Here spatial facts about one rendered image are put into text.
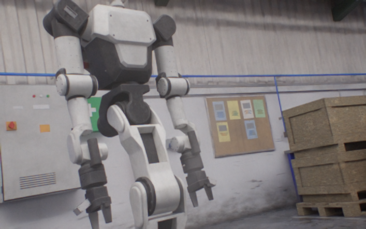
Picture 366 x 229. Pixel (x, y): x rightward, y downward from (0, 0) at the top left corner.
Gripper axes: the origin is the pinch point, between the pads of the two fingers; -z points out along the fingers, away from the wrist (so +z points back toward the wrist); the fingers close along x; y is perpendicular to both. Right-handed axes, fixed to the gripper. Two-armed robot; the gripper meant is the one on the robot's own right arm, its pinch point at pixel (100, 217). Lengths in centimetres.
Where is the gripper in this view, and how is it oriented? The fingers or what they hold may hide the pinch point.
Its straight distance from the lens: 147.3
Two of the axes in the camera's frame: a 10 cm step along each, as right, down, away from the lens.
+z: -2.7, -9.1, 3.0
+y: 8.0, -0.4, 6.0
